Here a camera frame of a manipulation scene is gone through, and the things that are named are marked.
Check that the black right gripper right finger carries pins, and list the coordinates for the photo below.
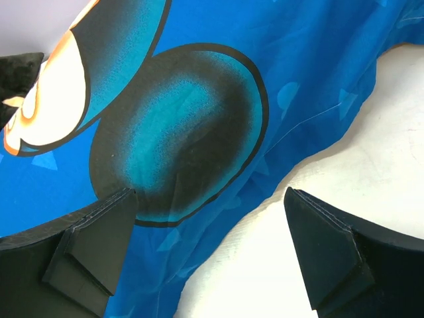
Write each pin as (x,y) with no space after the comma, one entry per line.
(352,267)

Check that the black patterned plush pillow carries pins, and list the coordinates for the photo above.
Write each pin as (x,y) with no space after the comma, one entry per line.
(18,75)

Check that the white pillow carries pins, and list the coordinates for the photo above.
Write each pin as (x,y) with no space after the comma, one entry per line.
(375,171)

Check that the blue and orange pillowcase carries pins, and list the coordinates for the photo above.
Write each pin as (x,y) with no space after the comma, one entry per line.
(200,107)

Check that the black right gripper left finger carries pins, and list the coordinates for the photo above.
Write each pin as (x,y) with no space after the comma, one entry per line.
(68,267)

